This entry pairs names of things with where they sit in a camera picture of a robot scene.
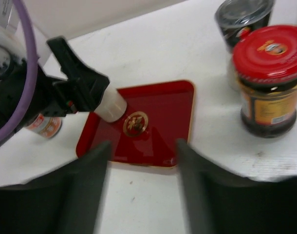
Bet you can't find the red lacquer tray gold emblem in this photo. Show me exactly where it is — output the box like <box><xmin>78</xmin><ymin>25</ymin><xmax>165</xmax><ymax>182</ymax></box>
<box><xmin>75</xmin><ymin>80</ymin><xmax>195</xmax><ymax>168</ymax></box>

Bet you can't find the red lid sauce jar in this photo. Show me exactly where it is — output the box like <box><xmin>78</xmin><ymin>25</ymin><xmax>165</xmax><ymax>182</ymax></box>
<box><xmin>232</xmin><ymin>25</ymin><xmax>297</xmax><ymax>138</ymax></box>

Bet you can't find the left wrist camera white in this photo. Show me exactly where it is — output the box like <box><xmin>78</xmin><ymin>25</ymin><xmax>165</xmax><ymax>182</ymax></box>
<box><xmin>0</xmin><ymin>0</ymin><xmax>54</xmax><ymax>81</ymax></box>

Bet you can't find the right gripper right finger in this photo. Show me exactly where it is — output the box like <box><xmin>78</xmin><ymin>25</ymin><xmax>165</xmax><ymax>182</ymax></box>
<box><xmin>176</xmin><ymin>139</ymin><xmax>297</xmax><ymax>234</ymax></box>

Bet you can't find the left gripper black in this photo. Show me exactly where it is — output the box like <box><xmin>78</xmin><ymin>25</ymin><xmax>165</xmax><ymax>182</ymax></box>
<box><xmin>0</xmin><ymin>36</ymin><xmax>110</xmax><ymax>136</ymax></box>

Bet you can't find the jar with white pink lid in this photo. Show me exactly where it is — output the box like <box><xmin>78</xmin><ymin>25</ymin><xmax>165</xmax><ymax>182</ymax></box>
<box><xmin>25</xmin><ymin>114</ymin><xmax>63</xmax><ymax>139</ymax></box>

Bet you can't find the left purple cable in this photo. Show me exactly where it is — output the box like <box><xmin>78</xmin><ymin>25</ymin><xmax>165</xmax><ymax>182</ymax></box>
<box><xmin>0</xmin><ymin>0</ymin><xmax>38</xmax><ymax>153</ymax></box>

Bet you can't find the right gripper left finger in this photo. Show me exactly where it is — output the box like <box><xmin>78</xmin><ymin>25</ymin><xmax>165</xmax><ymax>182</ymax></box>
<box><xmin>0</xmin><ymin>141</ymin><xmax>111</xmax><ymax>234</ymax></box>

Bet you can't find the jar with dark grey lid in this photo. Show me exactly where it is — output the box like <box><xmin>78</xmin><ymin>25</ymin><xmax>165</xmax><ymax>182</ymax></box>
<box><xmin>214</xmin><ymin>0</ymin><xmax>276</xmax><ymax>92</ymax></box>

